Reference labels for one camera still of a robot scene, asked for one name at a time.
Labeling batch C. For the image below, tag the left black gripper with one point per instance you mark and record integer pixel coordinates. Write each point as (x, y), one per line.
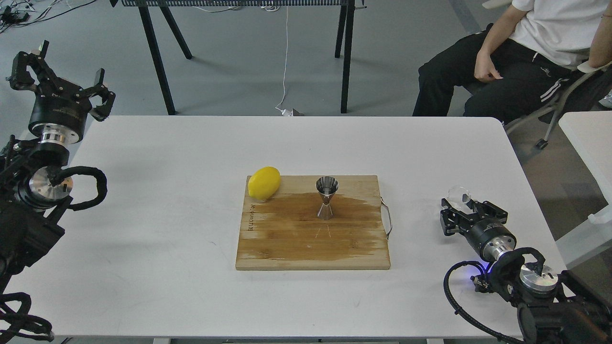
(30, 72)

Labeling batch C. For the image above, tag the wooden cutting board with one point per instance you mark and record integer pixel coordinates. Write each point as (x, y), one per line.
(284, 232)

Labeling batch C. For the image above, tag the clear glass cup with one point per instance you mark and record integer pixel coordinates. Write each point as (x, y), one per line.
(459, 198)

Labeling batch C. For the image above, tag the steel double jigger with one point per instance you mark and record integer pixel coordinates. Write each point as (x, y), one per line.
(326, 186)

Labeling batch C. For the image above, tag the yellow lemon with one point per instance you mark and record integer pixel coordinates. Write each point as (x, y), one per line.
(264, 183)

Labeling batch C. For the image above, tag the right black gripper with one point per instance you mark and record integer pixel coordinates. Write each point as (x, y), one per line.
(483, 226)

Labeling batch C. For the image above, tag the seated person white shirt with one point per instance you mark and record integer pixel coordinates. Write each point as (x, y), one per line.
(521, 60)

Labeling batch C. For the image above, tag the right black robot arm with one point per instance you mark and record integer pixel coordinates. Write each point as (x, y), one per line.
(552, 308)

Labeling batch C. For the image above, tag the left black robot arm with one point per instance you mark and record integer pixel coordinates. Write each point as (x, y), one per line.
(36, 184)

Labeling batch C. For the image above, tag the black metal frame table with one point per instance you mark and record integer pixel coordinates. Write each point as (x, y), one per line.
(197, 48)

